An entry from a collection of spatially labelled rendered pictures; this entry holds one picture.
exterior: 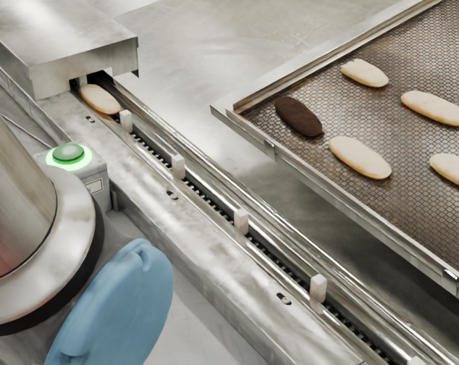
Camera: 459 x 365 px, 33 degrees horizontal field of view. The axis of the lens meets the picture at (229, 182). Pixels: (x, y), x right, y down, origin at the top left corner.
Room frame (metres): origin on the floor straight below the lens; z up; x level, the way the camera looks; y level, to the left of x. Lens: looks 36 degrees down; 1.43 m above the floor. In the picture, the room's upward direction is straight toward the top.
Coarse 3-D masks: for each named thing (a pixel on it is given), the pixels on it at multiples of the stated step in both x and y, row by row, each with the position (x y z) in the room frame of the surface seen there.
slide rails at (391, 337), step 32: (192, 160) 0.85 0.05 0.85; (192, 192) 0.78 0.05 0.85; (224, 192) 0.78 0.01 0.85; (224, 224) 0.72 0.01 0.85; (256, 224) 0.72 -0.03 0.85; (256, 256) 0.66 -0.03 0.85; (288, 256) 0.66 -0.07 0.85; (288, 288) 0.61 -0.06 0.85; (384, 320) 0.56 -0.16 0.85; (416, 352) 0.52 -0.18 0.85
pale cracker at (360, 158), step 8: (336, 136) 0.83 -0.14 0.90; (344, 136) 0.82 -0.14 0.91; (336, 144) 0.81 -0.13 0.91; (344, 144) 0.80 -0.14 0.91; (352, 144) 0.80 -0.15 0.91; (360, 144) 0.80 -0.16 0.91; (336, 152) 0.79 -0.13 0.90; (344, 152) 0.79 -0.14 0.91; (352, 152) 0.78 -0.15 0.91; (360, 152) 0.78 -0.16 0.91; (368, 152) 0.78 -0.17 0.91; (344, 160) 0.78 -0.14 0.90; (352, 160) 0.77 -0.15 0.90; (360, 160) 0.77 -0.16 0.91; (368, 160) 0.77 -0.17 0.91; (376, 160) 0.76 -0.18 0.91; (384, 160) 0.77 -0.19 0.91; (360, 168) 0.76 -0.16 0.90; (368, 168) 0.75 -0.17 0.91; (376, 168) 0.75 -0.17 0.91; (384, 168) 0.75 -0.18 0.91; (368, 176) 0.75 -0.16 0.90; (376, 176) 0.74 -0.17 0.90; (384, 176) 0.74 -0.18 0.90
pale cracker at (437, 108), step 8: (408, 96) 0.88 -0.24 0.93; (416, 96) 0.88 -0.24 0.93; (424, 96) 0.88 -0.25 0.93; (432, 96) 0.88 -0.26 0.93; (408, 104) 0.87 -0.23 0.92; (416, 104) 0.86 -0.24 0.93; (424, 104) 0.86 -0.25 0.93; (432, 104) 0.86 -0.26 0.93; (440, 104) 0.86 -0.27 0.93; (448, 104) 0.85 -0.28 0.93; (424, 112) 0.85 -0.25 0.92; (432, 112) 0.85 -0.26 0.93; (440, 112) 0.84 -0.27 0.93; (448, 112) 0.84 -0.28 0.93; (456, 112) 0.84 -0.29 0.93; (440, 120) 0.83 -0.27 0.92; (448, 120) 0.83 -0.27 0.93; (456, 120) 0.83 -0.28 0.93
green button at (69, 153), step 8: (64, 144) 0.81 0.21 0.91; (72, 144) 0.81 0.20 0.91; (56, 152) 0.79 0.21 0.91; (64, 152) 0.79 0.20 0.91; (72, 152) 0.79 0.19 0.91; (80, 152) 0.79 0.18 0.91; (56, 160) 0.78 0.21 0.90; (64, 160) 0.77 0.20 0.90; (72, 160) 0.77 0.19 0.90; (80, 160) 0.78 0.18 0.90
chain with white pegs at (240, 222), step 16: (80, 80) 1.05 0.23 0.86; (128, 112) 0.94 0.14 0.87; (128, 128) 0.94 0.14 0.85; (144, 144) 0.91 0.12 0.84; (160, 160) 0.87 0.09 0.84; (176, 160) 0.82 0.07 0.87; (240, 224) 0.71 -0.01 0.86; (256, 240) 0.70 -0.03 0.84; (272, 256) 0.67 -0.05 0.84; (288, 272) 0.65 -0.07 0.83; (304, 288) 0.62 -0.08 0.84; (320, 288) 0.59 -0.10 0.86; (368, 336) 0.55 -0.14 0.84; (384, 352) 0.53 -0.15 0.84
